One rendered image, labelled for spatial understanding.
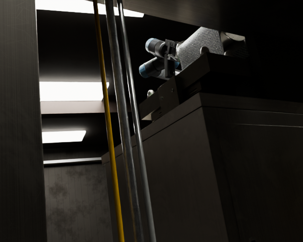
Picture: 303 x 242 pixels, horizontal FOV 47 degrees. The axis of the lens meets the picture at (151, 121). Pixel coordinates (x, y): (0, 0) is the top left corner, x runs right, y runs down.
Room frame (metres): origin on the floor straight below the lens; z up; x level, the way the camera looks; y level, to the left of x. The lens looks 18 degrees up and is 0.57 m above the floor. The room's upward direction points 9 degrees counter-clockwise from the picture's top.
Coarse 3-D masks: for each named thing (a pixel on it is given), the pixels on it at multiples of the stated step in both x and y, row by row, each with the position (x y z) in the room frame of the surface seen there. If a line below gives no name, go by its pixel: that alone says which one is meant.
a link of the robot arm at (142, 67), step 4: (152, 60) 1.64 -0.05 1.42; (144, 64) 1.68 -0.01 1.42; (148, 64) 1.66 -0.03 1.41; (152, 64) 1.65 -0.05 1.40; (140, 68) 1.70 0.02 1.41; (144, 68) 1.68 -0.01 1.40; (148, 68) 1.67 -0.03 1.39; (152, 68) 1.66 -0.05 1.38; (140, 72) 1.70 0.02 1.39; (144, 72) 1.69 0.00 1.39; (148, 72) 1.68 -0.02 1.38; (152, 72) 1.68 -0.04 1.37; (156, 72) 1.68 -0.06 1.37; (160, 72) 1.72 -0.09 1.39; (164, 72) 1.75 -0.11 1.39; (176, 72) 1.83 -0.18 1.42; (144, 76) 1.72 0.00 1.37; (148, 76) 1.72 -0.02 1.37; (156, 76) 1.75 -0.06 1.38; (160, 76) 1.76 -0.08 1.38; (164, 76) 1.77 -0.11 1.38
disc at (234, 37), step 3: (225, 33) 1.09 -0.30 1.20; (228, 33) 1.10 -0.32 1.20; (228, 36) 1.10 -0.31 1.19; (231, 36) 1.10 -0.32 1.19; (234, 36) 1.11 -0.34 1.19; (237, 36) 1.12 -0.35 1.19; (240, 36) 1.13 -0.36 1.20; (243, 36) 1.14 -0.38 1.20; (231, 39) 1.11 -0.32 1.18; (234, 39) 1.11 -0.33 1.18; (237, 39) 1.12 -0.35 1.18; (240, 39) 1.13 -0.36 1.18
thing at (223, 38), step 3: (222, 33) 1.11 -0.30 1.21; (222, 36) 1.12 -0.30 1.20; (225, 36) 1.12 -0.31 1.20; (222, 39) 1.13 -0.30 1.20; (225, 39) 1.13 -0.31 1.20; (228, 39) 1.13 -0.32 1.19; (222, 42) 1.15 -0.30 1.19; (225, 42) 1.15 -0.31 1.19; (228, 42) 1.15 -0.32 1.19; (231, 42) 1.16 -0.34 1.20; (225, 45) 1.17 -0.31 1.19
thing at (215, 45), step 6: (216, 36) 1.10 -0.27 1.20; (210, 42) 1.13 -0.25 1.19; (216, 42) 1.11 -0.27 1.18; (210, 48) 1.14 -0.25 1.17; (216, 48) 1.11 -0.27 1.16; (222, 48) 1.09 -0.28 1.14; (192, 54) 1.22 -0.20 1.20; (198, 54) 1.19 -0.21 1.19; (222, 54) 1.10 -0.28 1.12; (186, 60) 1.26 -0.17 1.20; (192, 60) 1.23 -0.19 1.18; (186, 66) 1.26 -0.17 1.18
